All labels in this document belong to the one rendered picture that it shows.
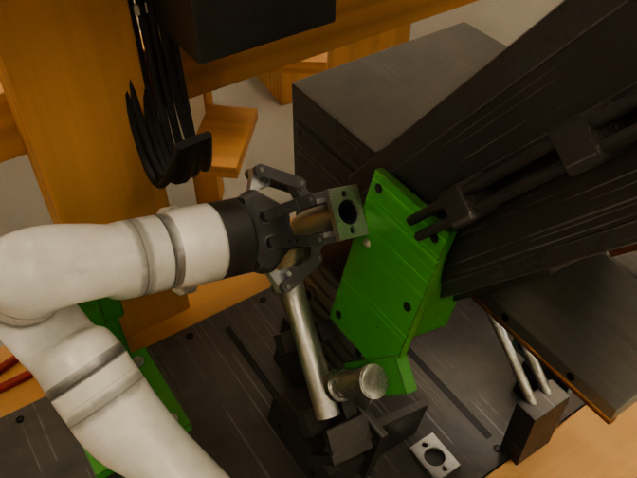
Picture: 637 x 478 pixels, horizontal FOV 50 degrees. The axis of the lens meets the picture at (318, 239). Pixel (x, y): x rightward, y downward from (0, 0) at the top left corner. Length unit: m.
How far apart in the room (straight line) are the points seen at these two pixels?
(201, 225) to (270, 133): 2.33
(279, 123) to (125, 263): 2.44
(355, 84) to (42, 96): 0.37
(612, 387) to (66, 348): 0.51
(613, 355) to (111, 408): 0.50
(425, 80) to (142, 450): 0.58
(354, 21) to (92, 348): 0.69
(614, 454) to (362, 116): 0.54
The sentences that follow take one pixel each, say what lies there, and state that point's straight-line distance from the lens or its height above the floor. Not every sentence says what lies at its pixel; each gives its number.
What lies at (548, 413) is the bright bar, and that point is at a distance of 0.87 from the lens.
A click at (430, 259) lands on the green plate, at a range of 0.67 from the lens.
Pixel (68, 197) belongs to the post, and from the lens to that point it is 0.88.
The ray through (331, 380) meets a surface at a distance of 0.80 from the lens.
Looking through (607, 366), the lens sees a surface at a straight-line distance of 0.77.
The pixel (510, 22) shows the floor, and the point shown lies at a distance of 3.92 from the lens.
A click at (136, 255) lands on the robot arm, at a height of 1.30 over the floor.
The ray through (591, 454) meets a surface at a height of 0.90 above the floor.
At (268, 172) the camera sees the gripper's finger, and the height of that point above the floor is 1.28.
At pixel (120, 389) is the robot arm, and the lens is 0.57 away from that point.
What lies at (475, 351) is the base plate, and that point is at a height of 0.90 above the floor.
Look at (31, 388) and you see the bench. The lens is 1.08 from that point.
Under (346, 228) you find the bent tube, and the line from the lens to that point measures 0.71.
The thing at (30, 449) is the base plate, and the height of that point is 0.90.
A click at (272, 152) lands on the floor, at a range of 2.84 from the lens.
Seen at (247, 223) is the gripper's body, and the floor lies 1.28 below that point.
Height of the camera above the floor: 1.71
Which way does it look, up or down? 44 degrees down
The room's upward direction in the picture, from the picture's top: straight up
